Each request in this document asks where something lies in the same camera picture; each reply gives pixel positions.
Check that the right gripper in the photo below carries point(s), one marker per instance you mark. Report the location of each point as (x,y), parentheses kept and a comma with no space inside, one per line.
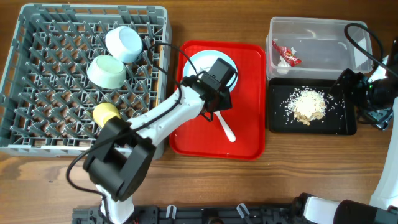
(380,118)

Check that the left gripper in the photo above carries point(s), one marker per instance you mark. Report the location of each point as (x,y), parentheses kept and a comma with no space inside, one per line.
(226,102)

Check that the red snack wrapper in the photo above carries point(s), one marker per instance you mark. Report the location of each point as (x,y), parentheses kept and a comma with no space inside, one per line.
(287,57)

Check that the light blue bowl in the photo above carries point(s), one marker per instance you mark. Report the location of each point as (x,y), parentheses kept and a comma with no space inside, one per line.
(124,44)

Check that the green bowl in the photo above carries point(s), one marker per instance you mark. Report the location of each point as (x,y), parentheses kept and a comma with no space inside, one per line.
(106,71)

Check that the yellow cup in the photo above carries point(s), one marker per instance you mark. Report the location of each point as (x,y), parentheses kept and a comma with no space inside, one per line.
(103,112)

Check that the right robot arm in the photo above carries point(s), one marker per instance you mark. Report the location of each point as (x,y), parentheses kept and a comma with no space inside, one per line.
(382,208)

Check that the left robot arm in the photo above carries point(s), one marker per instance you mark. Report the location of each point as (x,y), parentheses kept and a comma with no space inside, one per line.
(118,162)

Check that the grey plastic dishwasher rack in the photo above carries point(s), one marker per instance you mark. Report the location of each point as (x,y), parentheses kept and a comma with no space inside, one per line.
(47,99)

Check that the black plastic tray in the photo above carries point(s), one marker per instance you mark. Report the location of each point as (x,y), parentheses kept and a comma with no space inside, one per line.
(339,118)

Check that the white plastic fork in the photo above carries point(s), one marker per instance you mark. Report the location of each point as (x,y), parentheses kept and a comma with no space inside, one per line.
(227,130)

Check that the red plastic tray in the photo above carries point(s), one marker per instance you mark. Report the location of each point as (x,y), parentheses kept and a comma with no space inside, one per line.
(247,117)

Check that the light blue plate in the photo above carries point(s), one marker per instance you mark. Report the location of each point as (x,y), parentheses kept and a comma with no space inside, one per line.
(203,61)

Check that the food scraps pile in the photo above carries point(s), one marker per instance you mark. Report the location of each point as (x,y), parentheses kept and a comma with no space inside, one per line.
(306,105)

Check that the clear plastic bin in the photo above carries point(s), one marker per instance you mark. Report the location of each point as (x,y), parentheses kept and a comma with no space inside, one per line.
(320,44)

